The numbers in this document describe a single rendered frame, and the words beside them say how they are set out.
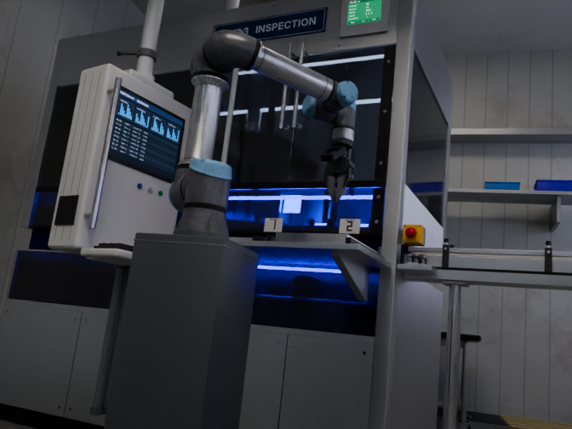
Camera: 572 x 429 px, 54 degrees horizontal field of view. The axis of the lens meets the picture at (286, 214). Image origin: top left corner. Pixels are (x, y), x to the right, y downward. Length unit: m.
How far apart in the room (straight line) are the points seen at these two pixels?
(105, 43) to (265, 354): 1.94
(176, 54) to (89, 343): 1.47
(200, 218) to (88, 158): 0.91
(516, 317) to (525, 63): 2.49
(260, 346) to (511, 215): 3.78
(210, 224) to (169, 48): 1.71
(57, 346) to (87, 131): 1.15
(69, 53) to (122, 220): 1.45
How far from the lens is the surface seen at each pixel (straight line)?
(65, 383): 2.97
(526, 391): 5.57
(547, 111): 6.05
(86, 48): 3.47
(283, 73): 1.73
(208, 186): 1.50
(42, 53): 4.93
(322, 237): 1.87
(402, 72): 2.41
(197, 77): 1.76
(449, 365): 2.26
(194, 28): 3.03
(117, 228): 2.34
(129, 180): 2.39
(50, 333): 3.06
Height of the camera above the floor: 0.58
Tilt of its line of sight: 12 degrees up
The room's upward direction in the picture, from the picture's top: 6 degrees clockwise
